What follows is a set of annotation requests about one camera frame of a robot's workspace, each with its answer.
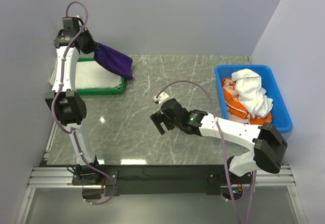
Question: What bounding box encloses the large white waffle towel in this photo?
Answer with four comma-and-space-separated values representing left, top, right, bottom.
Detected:
49, 57, 122, 90

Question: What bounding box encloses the purple towel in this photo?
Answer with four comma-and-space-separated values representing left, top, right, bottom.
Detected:
94, 43, 134, 80

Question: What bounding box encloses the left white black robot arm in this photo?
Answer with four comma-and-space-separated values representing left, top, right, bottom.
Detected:
45, 16, 102, 185

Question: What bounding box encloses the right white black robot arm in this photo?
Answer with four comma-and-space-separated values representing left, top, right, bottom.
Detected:
150, 98, 288, 183

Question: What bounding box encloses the orange towel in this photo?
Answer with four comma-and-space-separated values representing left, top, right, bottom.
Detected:
221, 78, 272, 125

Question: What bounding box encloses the green plastic tray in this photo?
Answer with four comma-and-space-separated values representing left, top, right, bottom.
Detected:
76, 57, 124, 96

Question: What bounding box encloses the white crumpled towel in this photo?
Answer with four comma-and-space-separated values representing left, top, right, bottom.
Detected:
232, 69, 273, 118

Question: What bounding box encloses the blue plastic bin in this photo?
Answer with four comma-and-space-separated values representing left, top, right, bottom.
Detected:
214, 65, 293, 134

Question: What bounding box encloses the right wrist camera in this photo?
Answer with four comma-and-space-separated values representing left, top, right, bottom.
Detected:
153, 92, 170, 104

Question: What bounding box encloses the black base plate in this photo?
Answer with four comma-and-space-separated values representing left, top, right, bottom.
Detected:
71, 165, 257, 197

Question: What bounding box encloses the aluminium frame rail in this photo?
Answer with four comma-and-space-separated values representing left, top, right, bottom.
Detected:
15, 165, 308, 224

